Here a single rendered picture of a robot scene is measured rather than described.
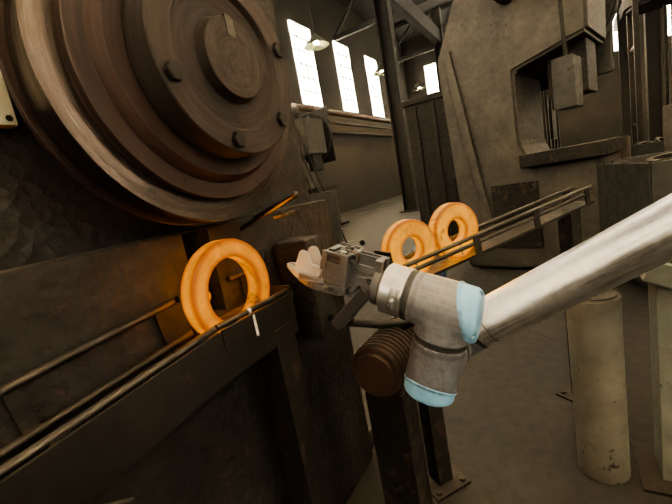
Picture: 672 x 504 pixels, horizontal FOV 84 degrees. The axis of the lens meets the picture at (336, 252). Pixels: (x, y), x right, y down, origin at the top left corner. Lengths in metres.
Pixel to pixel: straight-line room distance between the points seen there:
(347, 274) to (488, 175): 2.62
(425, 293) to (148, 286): 0.45
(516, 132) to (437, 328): 2.63
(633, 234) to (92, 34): 0.78
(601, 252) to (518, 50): 2.58
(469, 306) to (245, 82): 0.48
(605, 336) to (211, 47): 1.05
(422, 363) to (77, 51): 0.64
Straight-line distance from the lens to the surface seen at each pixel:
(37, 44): 0.59
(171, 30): 0.61
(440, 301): 0.61
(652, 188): 2.43
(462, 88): 3.31
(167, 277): 0.71
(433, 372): 0.66
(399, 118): 9.59
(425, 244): 1.02
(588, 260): 0.71
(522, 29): 3.20
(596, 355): 1.17
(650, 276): 1.08
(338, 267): 0.67
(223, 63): 0.62
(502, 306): 0.74
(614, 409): 1.25
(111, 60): 0.58
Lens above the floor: 0.90
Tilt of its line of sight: 10 degrees down
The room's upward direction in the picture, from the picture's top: 10 degrees counter-clockwise
